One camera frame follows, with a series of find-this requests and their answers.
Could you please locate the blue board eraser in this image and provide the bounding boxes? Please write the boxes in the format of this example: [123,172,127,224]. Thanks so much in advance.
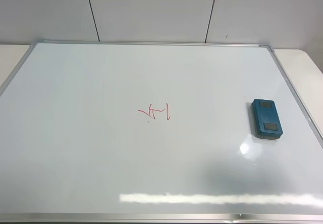
[251,99,283,140]

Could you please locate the white aluminium-framed whiteboard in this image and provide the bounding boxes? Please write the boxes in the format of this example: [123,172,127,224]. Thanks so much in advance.
[1,41,322,223]

